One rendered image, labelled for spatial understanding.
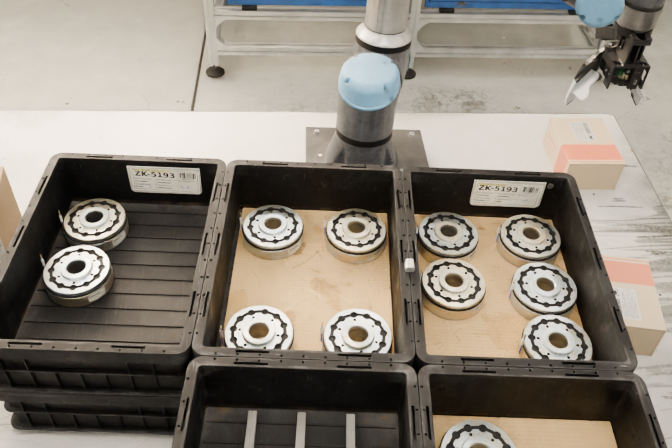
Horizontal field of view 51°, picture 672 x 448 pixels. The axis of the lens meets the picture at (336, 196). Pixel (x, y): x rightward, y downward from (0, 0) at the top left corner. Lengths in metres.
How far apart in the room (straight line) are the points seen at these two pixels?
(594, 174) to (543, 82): 1.69
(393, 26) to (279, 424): 0.80
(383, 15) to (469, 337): 0.65
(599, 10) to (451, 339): 0.58
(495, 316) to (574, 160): 0.53
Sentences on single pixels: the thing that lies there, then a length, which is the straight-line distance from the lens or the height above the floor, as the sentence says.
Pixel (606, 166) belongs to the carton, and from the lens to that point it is 1.61.
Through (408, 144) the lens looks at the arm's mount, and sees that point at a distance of 1.59.
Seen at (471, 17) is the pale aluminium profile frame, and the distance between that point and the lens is 3.05.
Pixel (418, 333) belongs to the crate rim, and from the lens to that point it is 1.00.
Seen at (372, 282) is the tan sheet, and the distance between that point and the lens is 1.18.
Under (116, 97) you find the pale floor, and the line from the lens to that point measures 3.07.
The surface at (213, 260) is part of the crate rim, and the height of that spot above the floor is 0.93.
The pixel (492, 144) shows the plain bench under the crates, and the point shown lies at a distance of 1.70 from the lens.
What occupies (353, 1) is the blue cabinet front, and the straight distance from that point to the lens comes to 2.97.
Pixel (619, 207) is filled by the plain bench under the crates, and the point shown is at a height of 0.70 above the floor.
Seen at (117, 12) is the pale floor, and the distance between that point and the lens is 3.66.
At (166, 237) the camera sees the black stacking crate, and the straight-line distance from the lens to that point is 1.26.
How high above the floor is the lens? 1.73
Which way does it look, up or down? 43 degrees down
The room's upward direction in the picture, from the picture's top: 3 degrees clockwise
